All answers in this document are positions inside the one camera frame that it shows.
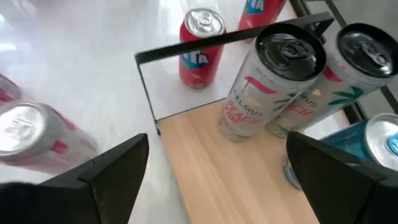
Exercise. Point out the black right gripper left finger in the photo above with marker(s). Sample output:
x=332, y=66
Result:
x=62, y=202

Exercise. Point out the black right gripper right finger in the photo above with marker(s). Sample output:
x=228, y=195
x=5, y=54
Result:
x=342, y=193

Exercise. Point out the blue silver Red Bull can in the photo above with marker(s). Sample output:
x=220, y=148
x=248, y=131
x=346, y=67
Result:
x=382, y=140

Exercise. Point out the Celsius can with black lid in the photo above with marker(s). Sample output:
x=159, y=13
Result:
x=367, y=53
x=264, y=93

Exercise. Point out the silver Diet Coke can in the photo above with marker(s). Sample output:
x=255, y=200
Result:
x=31, y=133

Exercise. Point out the red Fanta can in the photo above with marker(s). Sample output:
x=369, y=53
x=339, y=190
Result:
x=258, y=15
x=199, y=62

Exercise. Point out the wooden shelf with black frame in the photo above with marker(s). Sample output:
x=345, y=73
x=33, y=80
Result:
x=224, y=180

